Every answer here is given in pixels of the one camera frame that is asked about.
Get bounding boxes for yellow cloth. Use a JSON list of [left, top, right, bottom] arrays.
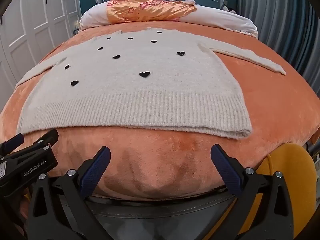
[[240, 142, 314, 240]]

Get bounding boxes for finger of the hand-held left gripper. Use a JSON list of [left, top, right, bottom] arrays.
[[0, 133, 25, 156], [33, 129, 59, 149]]

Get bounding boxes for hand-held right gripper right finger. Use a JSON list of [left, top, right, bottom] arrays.
[[211, 144, 294, 240]]

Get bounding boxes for pale grey sweater black hearts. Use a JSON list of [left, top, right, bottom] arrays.
[[15, 26, 287, 140]]

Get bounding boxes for white wardrobe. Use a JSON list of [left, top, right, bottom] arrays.
[[0, 0, 81, 90]]

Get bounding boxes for grey curtain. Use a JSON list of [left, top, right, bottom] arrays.
[[237, 0, 320, 80]]

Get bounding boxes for white pillow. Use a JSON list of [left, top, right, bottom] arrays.
[[79, 0, 258, 39]]

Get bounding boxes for orange satin floral cloth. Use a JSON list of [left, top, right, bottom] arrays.
[[106, 0, 198, 23]]

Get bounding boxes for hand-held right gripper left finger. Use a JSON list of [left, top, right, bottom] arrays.
[[26, 146, 112, 240]]

